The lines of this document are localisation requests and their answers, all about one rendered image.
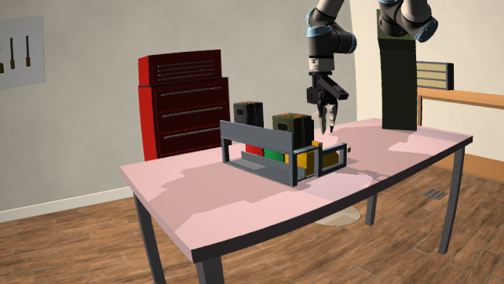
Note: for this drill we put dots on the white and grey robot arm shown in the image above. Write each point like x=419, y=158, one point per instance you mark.
x=324, y=41

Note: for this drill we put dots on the red open bin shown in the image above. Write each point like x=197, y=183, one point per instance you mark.
x=255, y=150

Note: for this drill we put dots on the yellow bin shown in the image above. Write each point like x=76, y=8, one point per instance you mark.
x=306, y=160

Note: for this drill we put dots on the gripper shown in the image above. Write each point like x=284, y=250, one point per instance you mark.
x=323, y=113

